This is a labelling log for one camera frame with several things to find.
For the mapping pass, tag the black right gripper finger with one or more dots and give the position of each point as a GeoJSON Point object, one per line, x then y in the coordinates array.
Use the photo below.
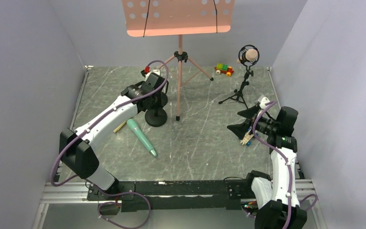
{"type": "Point", "coordinates": [240, 130]}
{"type": "Point", "coordinates": [250, 113]}

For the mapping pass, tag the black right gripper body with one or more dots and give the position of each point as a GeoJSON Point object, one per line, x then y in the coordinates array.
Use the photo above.
{"type": "Point", "coordinates": [254, 121]}

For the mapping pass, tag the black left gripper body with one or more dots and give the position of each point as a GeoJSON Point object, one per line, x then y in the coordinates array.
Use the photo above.
{"type": "Point", "coordinates": [157, 99]}

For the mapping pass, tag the pink microphone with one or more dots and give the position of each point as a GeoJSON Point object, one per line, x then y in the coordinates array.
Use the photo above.
{"type": "Point", "coordinates": [247, 56]}

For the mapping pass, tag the black tripod microphone stand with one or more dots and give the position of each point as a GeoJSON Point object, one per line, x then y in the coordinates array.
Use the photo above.
{"type": "Point", "coordinates": [238, 95]}

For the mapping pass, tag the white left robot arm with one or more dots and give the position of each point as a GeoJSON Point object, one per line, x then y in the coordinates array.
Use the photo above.
{"type": "Point", "coordinates": [77, 148]}

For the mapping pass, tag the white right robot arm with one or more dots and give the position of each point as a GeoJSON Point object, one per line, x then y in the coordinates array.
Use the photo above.
{"type": "Point", "coordinates": [278, 203]}

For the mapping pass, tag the rear black round-base mic stand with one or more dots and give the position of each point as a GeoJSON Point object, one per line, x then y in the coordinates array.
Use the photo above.
{"type": "Point", "coordinates": [164, 99]}

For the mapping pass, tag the black round-base mic stand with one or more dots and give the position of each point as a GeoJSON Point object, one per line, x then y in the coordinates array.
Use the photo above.
{"type": "Point", "coordinates": [164, 99]}
{"type": "Point", "coordinates": [155, 117]}

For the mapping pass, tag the front black round-base mic stand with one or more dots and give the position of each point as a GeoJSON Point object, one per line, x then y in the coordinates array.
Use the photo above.
{"type": "Point", "coordinates": [155, 117]}

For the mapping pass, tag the pink music stand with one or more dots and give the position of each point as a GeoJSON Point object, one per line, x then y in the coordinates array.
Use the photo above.
{"type": "Point", "coordinates": [178, 17]}

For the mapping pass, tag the white blue toy block car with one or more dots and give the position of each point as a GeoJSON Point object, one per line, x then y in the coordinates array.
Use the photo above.
{"type": "Point", "coordinates": [247, 139]}

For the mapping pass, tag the teal microphone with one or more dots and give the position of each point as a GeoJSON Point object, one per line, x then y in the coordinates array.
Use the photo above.
{"type": "Point", "coordinates": [134, 127]}

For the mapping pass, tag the yellow microphone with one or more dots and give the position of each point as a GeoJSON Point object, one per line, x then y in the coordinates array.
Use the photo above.
{"type": "Point", "coordinates": [119, 127]}

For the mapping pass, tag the colourful toy block train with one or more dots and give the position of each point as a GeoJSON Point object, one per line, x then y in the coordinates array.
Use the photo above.
{"type": "Point", "coordinates": [224, 69]}

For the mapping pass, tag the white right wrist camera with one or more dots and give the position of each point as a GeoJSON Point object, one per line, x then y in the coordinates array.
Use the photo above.
{"type": "Point", "coordinates": [263, 102]}

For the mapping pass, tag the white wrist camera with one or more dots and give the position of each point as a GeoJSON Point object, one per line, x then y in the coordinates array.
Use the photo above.
{"type": "Point", "coordinates": [152, 77]}
{"type": "Point", "coordinates": [263, 102]}

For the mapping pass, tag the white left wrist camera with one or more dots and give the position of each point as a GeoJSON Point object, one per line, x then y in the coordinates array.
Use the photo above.
{"type": "Point", "coordinates": [152, 77]}

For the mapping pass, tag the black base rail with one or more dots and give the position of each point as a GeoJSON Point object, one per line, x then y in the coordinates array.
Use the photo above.
{"type": "Point", "coordinates": [229, 194]}

